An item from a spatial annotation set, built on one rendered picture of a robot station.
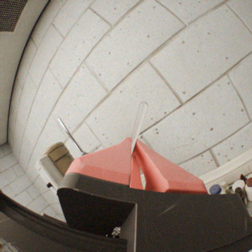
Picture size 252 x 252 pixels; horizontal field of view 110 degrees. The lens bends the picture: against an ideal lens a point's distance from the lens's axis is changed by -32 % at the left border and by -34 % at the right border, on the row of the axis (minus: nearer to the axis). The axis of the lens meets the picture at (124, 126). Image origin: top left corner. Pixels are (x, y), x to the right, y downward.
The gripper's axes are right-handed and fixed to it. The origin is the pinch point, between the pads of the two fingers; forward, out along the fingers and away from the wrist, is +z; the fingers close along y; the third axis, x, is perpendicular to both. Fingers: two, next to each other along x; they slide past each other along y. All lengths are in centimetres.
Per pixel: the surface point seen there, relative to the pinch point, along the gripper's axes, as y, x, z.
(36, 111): 71, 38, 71
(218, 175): -45, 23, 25
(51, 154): 20.2, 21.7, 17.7
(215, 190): -38.1, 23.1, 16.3
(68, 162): 14.9, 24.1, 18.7
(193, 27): -17, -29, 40
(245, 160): -52, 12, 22
